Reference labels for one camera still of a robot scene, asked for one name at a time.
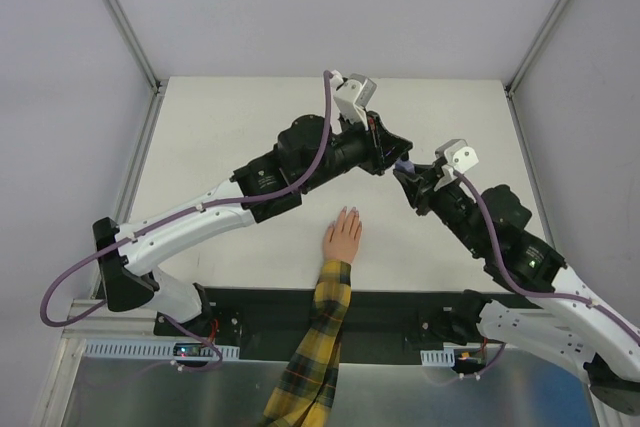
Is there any mannequin hand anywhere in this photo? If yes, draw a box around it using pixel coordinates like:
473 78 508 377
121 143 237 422
322 207 362 264

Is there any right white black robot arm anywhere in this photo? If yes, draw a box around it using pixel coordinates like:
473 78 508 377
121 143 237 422
393 161 639 416

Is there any yellow plaid sleeve forearm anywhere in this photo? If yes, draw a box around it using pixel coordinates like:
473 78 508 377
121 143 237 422
259 261 352 426

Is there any white cable duct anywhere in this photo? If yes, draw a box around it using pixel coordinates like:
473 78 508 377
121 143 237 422
84 339 240 362
420 348 456 368

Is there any right aluminium frame post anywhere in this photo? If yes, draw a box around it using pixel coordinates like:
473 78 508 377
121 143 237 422
504 0 574 100

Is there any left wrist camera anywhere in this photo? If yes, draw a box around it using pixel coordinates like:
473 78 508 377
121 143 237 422
330 70 377 130

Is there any purple nail polish bottle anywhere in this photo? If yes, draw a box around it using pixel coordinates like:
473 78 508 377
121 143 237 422
394 160 415 174

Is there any right white cable duct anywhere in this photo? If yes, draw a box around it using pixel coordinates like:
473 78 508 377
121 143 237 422
420 348 456 368

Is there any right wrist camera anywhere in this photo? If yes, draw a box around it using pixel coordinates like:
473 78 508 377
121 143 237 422
435 139 479 179

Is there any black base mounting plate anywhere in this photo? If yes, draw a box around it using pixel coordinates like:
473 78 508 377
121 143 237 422
152 282 531 363

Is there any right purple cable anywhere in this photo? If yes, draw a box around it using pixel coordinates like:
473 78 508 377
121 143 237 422
457 171 640 348

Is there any aluminium frame post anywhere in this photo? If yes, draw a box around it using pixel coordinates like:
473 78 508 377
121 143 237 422
75 0 167 94
504 0 574 100

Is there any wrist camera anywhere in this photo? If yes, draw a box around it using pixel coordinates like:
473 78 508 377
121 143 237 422
330 70 377 130
435 139 479 179

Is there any left aluminium frame post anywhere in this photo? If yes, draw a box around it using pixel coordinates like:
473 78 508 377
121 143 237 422
75 0 167 94

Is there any left white cable duct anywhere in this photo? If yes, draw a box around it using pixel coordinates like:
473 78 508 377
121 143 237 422
84 339 240 362

